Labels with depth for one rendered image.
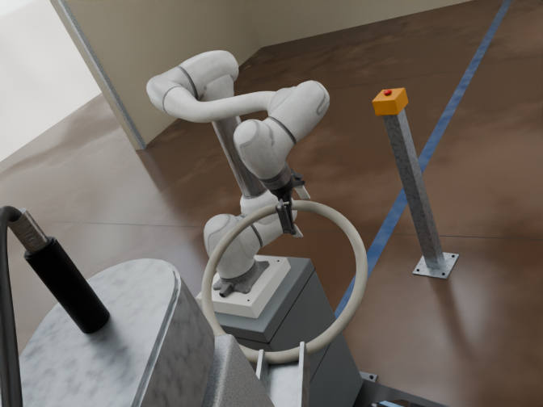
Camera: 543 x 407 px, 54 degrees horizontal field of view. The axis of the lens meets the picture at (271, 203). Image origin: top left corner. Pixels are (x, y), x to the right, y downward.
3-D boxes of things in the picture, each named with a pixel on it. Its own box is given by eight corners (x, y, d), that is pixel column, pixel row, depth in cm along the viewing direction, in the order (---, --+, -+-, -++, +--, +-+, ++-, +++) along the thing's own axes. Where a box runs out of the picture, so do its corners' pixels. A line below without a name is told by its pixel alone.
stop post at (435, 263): (459, 255, 299) (416, 81, 247) (446, 279, 288) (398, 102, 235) (426, 251, 312) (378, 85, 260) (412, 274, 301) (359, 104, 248)
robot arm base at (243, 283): (206, 296, 206) (200, 286, 204) (236, 260, 221) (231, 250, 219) (242, 301, 196) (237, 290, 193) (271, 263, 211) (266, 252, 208)
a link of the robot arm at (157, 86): (155, 90, 164) (191, 72, 169) (132, 77, 177) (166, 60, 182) (169, 126, 172) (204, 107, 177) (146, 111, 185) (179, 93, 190)
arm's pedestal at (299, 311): (244, 441, 250) (167, 325, 212) (292, 358, 282) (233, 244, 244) (336, 473, 220) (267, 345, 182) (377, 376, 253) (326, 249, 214)
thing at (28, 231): (103, 331, 65) (20, 220, 57) (77, 337, 66) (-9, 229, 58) (115, 308, 68) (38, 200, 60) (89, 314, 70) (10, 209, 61)
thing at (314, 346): (383, 347, 127) (380, 343, 125) (201, 379, 140) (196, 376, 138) (355, 186, 155) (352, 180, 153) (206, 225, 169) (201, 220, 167)
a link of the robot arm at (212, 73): (246, 242, 217) (287, 214, 224) (266, 254, 203) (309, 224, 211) (166, 65, 182) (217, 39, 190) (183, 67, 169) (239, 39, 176)
